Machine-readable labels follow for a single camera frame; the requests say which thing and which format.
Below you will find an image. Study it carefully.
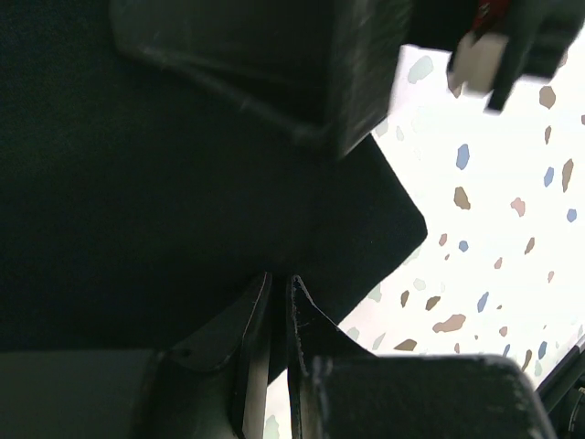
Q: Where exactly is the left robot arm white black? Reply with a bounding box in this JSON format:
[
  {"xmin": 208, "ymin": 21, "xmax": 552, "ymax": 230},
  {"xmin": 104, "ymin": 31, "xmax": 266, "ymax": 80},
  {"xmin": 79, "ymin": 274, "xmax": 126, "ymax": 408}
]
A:
[{"xmin": 1, "ymin": 274, "xmax": 584, "ymax": 438}]

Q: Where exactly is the black t shirt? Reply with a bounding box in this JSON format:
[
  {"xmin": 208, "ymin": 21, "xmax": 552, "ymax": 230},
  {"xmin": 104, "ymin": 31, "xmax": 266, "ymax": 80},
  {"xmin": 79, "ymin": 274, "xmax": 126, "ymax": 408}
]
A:
[{"xmin": 0, "ymin": 0, "xmax": 430, "ymax": 385}]

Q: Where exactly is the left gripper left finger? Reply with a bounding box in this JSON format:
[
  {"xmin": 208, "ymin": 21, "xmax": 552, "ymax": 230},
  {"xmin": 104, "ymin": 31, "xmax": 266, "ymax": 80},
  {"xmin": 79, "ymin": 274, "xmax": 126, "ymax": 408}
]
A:
[{"xmin": 1, "ymin": 273, "xmax": 271, "ymax": 438}]

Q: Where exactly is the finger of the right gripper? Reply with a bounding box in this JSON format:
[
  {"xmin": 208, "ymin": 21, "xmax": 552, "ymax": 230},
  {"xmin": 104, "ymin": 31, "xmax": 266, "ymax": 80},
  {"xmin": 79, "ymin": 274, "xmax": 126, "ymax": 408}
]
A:
[{"xmin": 110, "ymin": 0, "xmax": 412, "ymax": 157}]

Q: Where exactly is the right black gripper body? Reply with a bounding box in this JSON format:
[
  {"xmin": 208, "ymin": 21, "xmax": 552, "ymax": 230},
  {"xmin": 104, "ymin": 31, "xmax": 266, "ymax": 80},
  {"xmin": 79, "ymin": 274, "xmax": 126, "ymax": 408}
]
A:
[{"xmin": 410, "ymin": 1, "xmax": 584, "ymax": 112}]

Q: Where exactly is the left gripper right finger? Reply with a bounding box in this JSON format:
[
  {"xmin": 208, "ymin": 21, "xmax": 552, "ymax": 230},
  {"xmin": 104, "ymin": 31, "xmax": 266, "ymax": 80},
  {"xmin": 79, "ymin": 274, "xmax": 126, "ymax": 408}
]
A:
[{"xmin": 286, "ymin": 276, "xmax": 556, "ymax": 439}]

